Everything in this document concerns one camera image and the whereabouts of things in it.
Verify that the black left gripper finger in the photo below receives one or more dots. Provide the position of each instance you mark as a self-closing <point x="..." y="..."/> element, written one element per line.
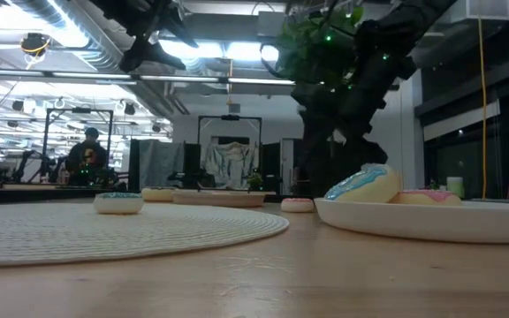
<point x="179" y="31"/>
<point x="148" y="53"/>

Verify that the large blue glazed donut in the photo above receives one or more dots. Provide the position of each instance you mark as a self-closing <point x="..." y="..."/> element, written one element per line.
<point x="362" y="185"/>

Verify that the large pink glazed donut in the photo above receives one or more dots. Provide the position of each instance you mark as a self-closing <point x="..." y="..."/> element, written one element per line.
<point x="427" y="197"/>

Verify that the small pink donut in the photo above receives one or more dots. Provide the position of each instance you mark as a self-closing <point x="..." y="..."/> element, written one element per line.
<point x="297" y="205"/>

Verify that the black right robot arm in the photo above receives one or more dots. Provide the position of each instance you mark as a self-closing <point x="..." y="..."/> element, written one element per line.
<point x="418" y="20"/>

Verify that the green leafy plant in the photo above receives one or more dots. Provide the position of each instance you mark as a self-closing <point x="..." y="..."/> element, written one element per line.
<point x="307" y="53"/>

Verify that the grey partition curtain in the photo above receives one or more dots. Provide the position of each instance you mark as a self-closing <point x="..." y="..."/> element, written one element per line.
<point x="159" y="163"/>

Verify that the person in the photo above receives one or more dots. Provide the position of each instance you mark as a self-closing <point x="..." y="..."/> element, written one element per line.
<point x="86" y="156"/>

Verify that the pale cylindrical cup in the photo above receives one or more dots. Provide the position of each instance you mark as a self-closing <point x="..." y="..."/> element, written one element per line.
<point x="454" y="186"/>

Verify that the white patterned cloth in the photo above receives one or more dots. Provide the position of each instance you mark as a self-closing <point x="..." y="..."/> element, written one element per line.
<point x="230" y="161"/>

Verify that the white round plate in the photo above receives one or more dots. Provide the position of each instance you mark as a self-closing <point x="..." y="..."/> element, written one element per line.
<point x="413" y="223"/>

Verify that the small background potted plant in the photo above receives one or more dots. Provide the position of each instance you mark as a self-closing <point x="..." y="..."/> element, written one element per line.
<point x="254" y="180"/>

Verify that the small teal donut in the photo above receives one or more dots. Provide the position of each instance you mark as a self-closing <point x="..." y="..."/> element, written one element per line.
<point x="118" y="203"/>

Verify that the grey round plate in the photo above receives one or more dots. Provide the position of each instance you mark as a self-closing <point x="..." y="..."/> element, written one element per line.
<point x="219" y="199"/>

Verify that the white round woven placemat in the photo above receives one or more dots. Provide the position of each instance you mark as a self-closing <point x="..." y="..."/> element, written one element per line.
<point x="104" y="234"/>

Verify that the black background rig frame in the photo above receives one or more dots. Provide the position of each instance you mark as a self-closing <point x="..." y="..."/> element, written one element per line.
<point x="230" y="117"/>
<point x="78" y="110"/>

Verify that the black ceiling camera fixture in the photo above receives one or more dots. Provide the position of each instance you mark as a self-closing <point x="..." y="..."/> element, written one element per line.
<point x="35" y="44"/>

